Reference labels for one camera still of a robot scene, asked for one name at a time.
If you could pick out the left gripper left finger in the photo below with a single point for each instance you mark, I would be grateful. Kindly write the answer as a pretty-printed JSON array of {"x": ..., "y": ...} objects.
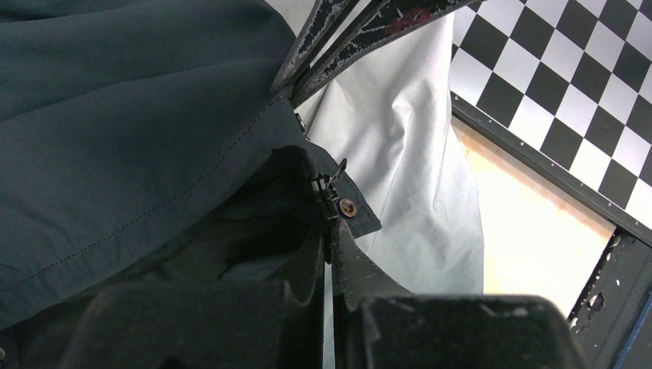
[{"x": 273, "y": 323}]

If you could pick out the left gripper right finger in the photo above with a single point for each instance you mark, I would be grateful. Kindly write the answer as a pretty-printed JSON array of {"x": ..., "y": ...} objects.
[{"x": 380, "y": 324}]

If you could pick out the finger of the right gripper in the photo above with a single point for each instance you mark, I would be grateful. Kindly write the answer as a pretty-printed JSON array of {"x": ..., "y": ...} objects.
[
  {"x": 322, "y": 22},
  {"x": 378, "y": 23}
]

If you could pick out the grey gradient zip jacket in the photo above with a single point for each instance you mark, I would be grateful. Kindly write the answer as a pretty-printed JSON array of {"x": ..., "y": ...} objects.
[{"x": 141, "y": 143}]

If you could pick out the black white checkerboard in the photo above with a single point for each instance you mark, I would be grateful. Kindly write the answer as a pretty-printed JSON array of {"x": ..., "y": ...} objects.
[{"x": 566, "y": 84}]

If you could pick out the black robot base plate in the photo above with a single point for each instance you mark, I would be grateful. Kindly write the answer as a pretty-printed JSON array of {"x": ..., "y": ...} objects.
[{"x": 611, "y": 319}]

